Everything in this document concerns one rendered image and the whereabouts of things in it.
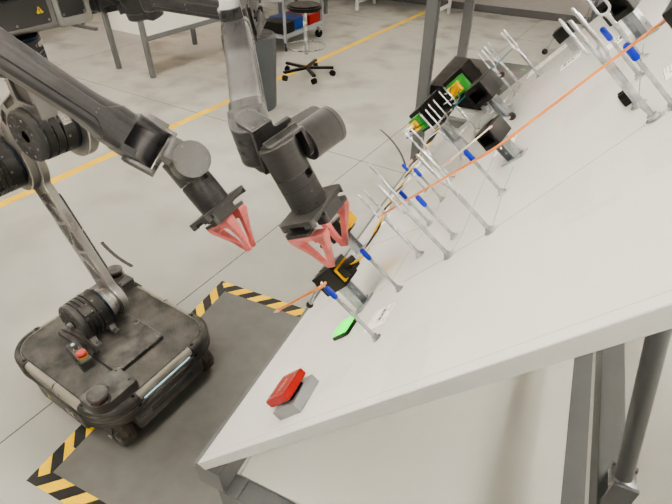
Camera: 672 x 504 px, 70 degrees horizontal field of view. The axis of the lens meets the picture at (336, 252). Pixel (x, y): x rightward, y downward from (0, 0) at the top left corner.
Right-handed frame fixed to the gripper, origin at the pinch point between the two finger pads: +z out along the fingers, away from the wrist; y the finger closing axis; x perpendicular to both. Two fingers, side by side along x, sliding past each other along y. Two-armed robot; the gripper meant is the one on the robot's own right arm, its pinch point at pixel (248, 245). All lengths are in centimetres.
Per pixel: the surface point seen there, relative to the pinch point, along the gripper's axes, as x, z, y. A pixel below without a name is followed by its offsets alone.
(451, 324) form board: -41.6, 13.1, -14.9
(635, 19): -57, 7, 46
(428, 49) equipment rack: 0, -4, 96
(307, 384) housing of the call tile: -17.1, 16.3, -18.9
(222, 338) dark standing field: 129, 47, 44
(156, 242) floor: 193, -2, 83
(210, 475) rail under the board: 11.7, 26.2, -28.9
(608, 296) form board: -59, 10, -19
